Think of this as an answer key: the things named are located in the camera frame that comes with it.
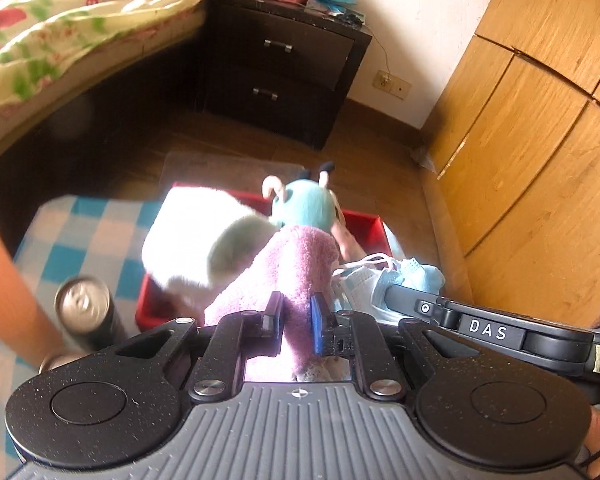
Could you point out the purple drink can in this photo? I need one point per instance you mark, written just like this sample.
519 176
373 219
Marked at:
55 361

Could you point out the black drink can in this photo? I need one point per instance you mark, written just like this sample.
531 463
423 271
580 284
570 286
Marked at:
95 320

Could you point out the light green towel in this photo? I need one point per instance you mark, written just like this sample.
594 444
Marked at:
190 240

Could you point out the orange ribbed bottle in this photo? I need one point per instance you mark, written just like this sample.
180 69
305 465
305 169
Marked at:
10 300

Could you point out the pig plush toy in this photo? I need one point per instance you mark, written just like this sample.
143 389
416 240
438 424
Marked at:
305 205

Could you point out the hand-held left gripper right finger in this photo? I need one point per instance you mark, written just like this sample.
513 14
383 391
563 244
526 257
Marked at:
317 327

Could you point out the blue white checkered tablecloth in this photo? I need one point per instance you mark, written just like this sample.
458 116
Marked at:
80 225

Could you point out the floral quilt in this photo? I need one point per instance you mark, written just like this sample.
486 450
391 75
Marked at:
80 20

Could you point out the wall power socket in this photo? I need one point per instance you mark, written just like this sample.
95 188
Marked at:
392 84

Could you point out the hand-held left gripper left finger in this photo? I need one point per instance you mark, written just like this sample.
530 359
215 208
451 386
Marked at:
275 320

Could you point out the dark wooden bed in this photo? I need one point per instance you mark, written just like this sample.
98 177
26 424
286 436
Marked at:
105 105

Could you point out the purple towel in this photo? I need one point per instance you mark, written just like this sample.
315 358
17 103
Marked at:
290 270

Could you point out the wooden wardrobe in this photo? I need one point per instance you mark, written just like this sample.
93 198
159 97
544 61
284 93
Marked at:
530 135

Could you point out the red cardboard box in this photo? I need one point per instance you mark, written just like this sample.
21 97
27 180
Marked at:
365 230

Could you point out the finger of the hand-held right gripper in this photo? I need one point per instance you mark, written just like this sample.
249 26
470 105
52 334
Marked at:
415 302

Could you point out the dark wooden nightstand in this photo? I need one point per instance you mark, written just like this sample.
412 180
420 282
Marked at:
300 60

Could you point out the bundle of blue face masks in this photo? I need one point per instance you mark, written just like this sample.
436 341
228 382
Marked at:
380 280

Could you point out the blue plastic bag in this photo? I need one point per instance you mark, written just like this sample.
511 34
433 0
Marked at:
335 0

